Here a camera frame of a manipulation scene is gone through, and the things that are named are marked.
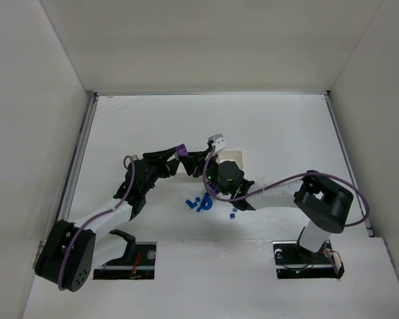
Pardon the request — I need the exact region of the blue arch lego piece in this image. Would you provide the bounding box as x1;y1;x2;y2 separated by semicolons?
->
198;193;213;211

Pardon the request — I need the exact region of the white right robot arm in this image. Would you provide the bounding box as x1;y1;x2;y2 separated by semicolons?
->
177;151;353;253

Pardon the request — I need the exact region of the white three-compartment tray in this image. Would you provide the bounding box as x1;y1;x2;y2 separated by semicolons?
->
174;150;244;182

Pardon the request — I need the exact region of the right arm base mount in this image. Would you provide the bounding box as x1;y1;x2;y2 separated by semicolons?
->
273;240;345;279

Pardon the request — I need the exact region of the blue lego brick far left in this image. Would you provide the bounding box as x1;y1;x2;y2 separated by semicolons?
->
186;199;197;209

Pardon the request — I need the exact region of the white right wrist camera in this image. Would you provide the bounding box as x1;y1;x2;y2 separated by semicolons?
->
207;133;227;154

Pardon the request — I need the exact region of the purple round-stud lego brick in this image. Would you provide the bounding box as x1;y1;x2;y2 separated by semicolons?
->
207;182;219;196

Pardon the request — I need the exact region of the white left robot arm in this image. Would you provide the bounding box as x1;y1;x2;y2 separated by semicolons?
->
34;148;179;292

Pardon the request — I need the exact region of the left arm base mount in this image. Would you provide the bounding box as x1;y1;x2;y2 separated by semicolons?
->
90;229;157;280

